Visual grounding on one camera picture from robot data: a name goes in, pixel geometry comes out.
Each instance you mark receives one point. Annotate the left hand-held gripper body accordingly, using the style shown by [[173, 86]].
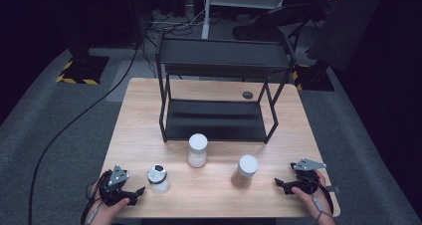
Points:
[[116, 178]]

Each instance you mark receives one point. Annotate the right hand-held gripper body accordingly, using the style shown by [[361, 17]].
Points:
[[308, 165]]

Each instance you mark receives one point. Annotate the glass shaker jar metal lid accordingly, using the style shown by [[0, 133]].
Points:
[[158, 180]]

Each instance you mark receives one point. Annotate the white-lid jar brown powder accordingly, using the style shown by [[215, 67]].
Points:
[[245, 172]]

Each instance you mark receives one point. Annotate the white-lid jar white powder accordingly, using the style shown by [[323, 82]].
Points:
[[197, 152]]

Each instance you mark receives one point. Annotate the black metal shelf rack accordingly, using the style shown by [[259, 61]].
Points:
[[215, 122]]

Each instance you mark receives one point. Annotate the person's right hand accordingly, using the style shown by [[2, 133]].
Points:
[[308, 200]]

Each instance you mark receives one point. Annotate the person's left hand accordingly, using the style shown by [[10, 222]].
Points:
[[104, 215]]

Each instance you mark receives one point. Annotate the small grey table label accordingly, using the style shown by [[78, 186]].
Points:
[[333, 189]]

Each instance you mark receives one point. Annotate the dark round table grommet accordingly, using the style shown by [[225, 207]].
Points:
[[247, 95]]

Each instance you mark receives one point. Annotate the stand base yellow-black tape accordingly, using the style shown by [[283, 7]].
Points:
[[313, 79], [84, 70]]

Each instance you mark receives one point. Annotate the dark grey panel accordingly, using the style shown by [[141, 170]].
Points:
[[345, 26]]

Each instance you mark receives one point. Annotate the black chair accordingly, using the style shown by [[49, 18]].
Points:
[[282, 17]]

